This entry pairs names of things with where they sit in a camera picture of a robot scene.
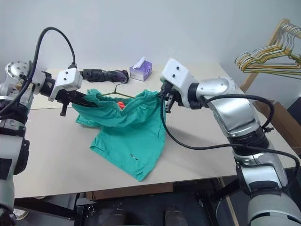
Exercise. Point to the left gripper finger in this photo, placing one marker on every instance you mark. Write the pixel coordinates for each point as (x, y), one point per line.
(84, 102)
(82, 96)

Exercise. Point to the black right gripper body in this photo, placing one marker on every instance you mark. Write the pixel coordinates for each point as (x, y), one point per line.
(169, 94)

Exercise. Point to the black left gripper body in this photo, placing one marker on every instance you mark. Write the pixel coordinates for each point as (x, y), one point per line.
(64, 97)

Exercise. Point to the green shorts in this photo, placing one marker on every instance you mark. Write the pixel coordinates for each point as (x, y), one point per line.
(131, 141)

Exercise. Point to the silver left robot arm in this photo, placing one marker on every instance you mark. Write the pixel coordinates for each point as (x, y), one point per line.
(14, 153)

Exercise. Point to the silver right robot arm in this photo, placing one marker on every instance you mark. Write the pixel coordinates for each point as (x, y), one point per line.
(242, 117)

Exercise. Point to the wooden hanger rack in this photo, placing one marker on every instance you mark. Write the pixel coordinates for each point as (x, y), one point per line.
(250, 78)

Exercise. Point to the folded black purple umbrella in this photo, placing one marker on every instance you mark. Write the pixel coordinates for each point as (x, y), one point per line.
(101, 75)

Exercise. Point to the purple tissue box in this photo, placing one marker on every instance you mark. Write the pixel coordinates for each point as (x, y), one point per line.
(141, 73)

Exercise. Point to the small orange red object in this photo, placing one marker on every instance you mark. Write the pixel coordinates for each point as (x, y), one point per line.
(121, 105)

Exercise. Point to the white tissue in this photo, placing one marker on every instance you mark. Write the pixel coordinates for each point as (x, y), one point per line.
(139, 63)

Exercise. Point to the flat brown cardboard sheet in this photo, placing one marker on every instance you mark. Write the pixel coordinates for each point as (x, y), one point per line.
(131, 191)

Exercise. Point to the dark rounded shape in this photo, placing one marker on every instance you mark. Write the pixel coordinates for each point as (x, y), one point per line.
(173, 216)

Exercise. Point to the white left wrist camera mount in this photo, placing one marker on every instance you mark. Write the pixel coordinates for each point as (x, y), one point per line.
(68, 80)

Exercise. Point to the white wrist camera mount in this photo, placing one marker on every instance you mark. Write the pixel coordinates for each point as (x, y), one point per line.
(178, 77)
(68, 80)

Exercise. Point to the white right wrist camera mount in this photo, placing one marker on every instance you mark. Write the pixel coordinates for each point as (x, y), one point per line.
(178, 77)

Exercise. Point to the black table frame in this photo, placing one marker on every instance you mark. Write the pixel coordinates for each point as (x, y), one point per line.
(56, 209)

